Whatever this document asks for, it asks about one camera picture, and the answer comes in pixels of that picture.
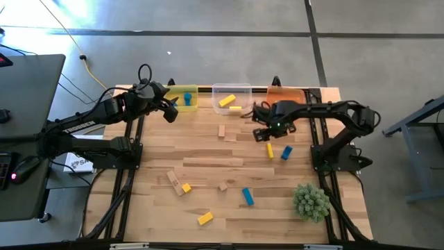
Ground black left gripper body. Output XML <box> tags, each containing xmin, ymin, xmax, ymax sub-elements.
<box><xmin>138</xmin><ymin>92</ymin><xmax>171</xmax><ymax>113</ymax></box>

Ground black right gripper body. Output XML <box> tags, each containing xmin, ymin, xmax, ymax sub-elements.
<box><xmin>264</xmin><ymin>119</ymin><xmax>298</xmax><ymax>138</ymax></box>

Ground yellow rectangular wooden block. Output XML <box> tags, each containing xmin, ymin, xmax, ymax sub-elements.
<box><xmin>218</xmin><ymin>94</ymin><xmax>237</xmax><ymax>108</ymax></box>
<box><xmin>197</xmin><ymin>211</ymin><xmax>214</xmax><ymax>226</ymax></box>

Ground long blue wooden block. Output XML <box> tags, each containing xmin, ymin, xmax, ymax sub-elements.
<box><xmin>241</xmin><ymin>187</ymin><xmax>255</xmax><ymax>206</ymax></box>

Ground long printed plain wooden block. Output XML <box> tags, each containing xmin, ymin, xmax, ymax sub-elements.
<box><xmin>166</xmin><ymin>169</ymin><xmax>186</xmax><ymax>197</ymax></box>

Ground yellow-green translucent plastic bin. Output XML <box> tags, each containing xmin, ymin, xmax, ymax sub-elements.
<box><xmin>162</xmin><ymin>84</ymin><xmax>199</xmax><ymax>113</ymax></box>

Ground orange translucent plastic bin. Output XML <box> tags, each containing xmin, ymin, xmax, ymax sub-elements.
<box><xmin>266</xmin><ymin>85</ymin><xmax>307</xmax><ymax>107</ymax></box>

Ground clear plastic bin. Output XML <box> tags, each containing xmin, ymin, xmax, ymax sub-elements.
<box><xmin>212</xmin><ymin>82</ymin><xmax>254</xmax><ymax>116</ymax></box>

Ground green artificial succulent plant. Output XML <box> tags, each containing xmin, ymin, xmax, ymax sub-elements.
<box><xmin>292</xmin><ymin>183</ymin><xmax>332</xmax><ymax>224</ymax></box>

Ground white printed box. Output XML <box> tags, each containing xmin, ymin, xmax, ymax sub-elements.
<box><xmin>62</xmin><ymin>151</ymin><xmax>95</xmax><ymax>174</ymax></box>

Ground blue-grey metal cart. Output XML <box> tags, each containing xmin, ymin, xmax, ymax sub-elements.
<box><xmin>382</xmin><ymin>95</ymin><xmax>444</xmax><ymax>204</ymax></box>

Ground grey desk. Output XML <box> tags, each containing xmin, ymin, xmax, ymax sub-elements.
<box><xmin>0</xmin><ymin>53</ymin><xmax>67</xmax><ymax>140</ymax></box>

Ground black computer mouse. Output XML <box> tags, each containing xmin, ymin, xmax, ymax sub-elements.
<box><xmin>10</xmin><ymin>155</ymin><xmax>41</xmax><ymax>185</ymax></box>

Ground black device with red light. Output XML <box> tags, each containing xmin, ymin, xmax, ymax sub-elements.
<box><xmin>0</xmin><ymin>52</ymin><xmax>14</xmax><ymax>69</ymax></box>

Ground dark desk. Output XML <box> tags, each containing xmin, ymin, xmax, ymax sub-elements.
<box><xmin>0</xmin><ymin>136</ymin><xmax>57</xmax><ymax>223</ymax></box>

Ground black backlit keyboard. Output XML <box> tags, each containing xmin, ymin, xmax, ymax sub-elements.
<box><xmin>0</xmin><ymin>151</ymin><xmax>15</xmax><ymax>191</ymax></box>

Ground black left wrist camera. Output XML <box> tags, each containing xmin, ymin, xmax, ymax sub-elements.
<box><xmin>137</xmin><ymin>80</ymin><xmax>164</xmax><ymax>97</ymax></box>

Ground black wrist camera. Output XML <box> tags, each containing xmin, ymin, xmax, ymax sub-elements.
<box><xmin>137</xmin><ymin>80</ymin><xmax>164</xmax><ymax>97</ymax></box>
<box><xmin>270</xmin><ymin>117</ymin><xmax>287</xmax><ymax>133</ymax></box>

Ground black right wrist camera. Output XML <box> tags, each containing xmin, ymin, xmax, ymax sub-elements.
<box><xmin>270</xmin><ymin>117</ymin><xmax>287</xmax><ymax>133</ymax></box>

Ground black aluminium frame rail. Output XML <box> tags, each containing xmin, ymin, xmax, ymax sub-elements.
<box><xmin>78</xmin><ymin>86</ymin><xmax>146</xmax><ymax>242</ymax></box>
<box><xmin>307</xmin><ymin>86</ymin><xmax>374</xmax><ymax>244</ymax></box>
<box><xmin>131</xmin><ymin>85</ymin><xmax>323</xmax><ymax>95</ymax></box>
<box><xmin>76</xmin><ymin>238</ymin><xmax>444</xmax><ymax>250</ymax></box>

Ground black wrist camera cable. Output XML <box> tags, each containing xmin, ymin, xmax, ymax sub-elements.
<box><xmin>137</xmin><ymin>63</ymin><xmax>153</xmax><ymax>84</ymax></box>

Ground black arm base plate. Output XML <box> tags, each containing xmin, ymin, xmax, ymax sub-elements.
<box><xmin>310</xmin><ymin>144</ymin><xmax>374</xmax><ymax>174</ymax></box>
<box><xmin>92</xmin><ymin>142</ymin><xmax>144</xmax><ymax>171</ymax></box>

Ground black floor cable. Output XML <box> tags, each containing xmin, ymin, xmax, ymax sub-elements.
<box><xmin>0</xmin><ymin>43</ymin><xmax>114</xmax><ymax>105</ymax></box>

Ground yellow extension cord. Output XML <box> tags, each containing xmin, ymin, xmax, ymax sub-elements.
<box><xmin>37</xmin><ymin>0</ymin><xmax>114</xmax><ymax>97</ymax></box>

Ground silver aluminium bracket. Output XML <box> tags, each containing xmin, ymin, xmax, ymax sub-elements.
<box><xmin>303</xmin><ymin>244</ymin><xmax>343</xmax><ymax>250</ymax></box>
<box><xmin>109</xmin><ymin>242</ymin><xmax>151</xmax><ymax>250</ymax></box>

